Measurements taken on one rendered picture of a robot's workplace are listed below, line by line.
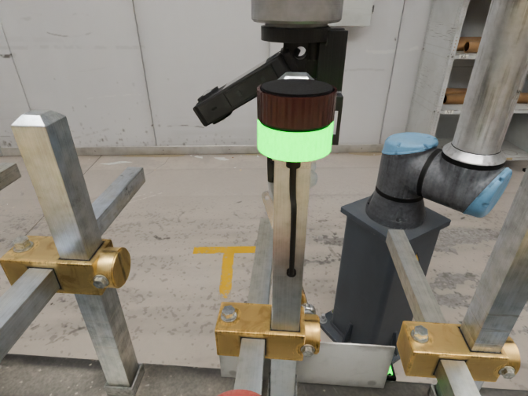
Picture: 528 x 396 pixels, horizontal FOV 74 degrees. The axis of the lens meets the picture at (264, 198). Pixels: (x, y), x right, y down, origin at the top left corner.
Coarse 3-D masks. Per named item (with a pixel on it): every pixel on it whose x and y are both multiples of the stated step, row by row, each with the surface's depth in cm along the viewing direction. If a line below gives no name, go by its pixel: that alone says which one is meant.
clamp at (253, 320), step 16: (224, 304) 48; (240, 304) 48; (256, 304) 48; (240, 320) 46; (256, 320) 46; (304, 320) 46; (224, 336) 45; (240, 336) 44; (256, 336) 44; (272, 336) 44; (288, 336) 44; (304, 336) 44; (320, 336) 44; (224, 352) 46; (272, 352) 45; (288, 352) 45; (304, 352) 44
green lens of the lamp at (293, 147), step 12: (264, 132) 26; (276, 132) 25; (288, 132) 25; (312, 132) 25; (324, 132) 26; (264, 144) 27; (276, 144) 26; (288, 144) 25; (300, 144) 25; (312, 144) 25; (324, 144) 26; (276, 156) 26; (288, 156) 26; (300, 156) 26; (312, 156) 26
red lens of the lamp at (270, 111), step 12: (264, 96) 25; (276, 96) 24; (324, 96) 24; (264, 108) 25; (276, 108) 24; (288, 108) 24; (300, 108) 24; (312, 108) 24; (324, 108) 25; (264, 120) 26; (276, 120) 25; (288, 120) 24; (300, 120) 24; (312, 120) 24; (324, 120) 25
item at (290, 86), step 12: (264, 84) 27; (276, 84) 27; (288, 84) 27; (300, 84) 27; (312, 84) 27; (324, 84) 27; (288, 96) 24; (300, 96) 24; (312, 96) 24; (300, 132) 25; (300, 168) 32; (288, 276) 39
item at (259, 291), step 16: (272, 240) 62; (256, 256) 58; (272, 256) 58; (256, 272) 55; (256, 288) 52; (240, 352) 43; (256, 352) 43; (240, 368) 41; (256, 368) 41; (240, 384) 39; (256, 384) 39
